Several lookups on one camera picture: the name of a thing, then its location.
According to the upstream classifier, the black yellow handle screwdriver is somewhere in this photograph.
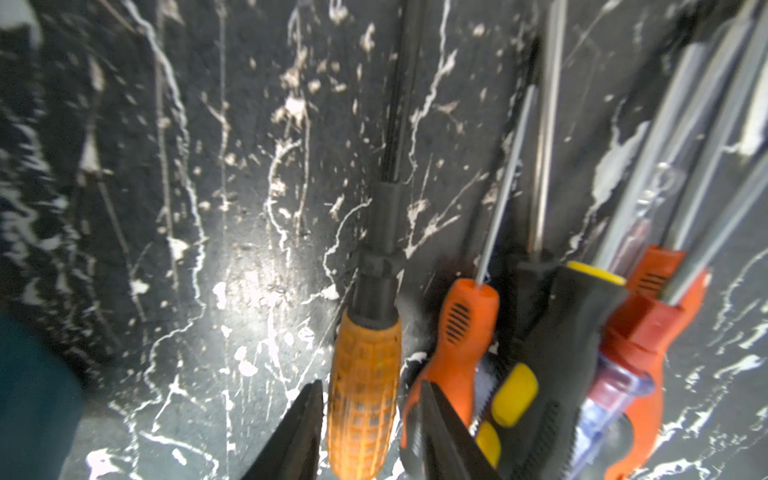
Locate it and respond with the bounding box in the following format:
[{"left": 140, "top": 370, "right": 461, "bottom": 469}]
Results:
[{"left": 473, "top": 41, "right": 709, "bottom": 480}]

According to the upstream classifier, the teal storage tray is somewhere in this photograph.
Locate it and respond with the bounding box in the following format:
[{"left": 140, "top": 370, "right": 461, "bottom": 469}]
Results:
[{"left": 1, "top": 313, "right": 83, "bottom": 479}]

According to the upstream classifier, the red clear tester screwdriver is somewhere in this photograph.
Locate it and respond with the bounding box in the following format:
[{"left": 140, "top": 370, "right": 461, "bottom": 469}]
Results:
[{"left": 569, "top": 1, "right": 767, "bottom": 479}]

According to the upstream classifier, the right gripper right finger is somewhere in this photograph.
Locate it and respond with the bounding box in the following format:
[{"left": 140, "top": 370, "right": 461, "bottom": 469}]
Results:
[{"left": 419, "top": 381, "right": 499, "bottom": 480}]

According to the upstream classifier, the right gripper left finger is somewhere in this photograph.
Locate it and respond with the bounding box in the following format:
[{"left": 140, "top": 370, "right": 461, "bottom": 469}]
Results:
[{"left": 242, "top": 380, "right": 324, "bottom": 480}]

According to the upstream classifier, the small orange handle screwdriver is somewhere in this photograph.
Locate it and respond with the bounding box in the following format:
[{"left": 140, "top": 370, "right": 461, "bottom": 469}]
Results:
[{"left": 400, "top": 84, "right": 539, "bottom": 455}]

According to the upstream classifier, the slim steel shaft screwdriver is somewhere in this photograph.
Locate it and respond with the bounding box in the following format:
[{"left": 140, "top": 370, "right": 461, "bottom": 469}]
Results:
[{"left": 514, "top": 1, "right": 568, "bottom": 338}]

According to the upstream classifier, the large orange handle screwdriver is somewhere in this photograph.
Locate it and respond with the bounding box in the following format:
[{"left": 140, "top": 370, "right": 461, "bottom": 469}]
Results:
[{"left": 592, "top": 148, "right": 767, "bottom": 479}]

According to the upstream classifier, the amber handle black screwdriver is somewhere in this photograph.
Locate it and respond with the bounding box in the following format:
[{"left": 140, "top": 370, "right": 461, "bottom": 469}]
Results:
[{"left": 327, "top": 1, "right": 426, "bottom": 479}]

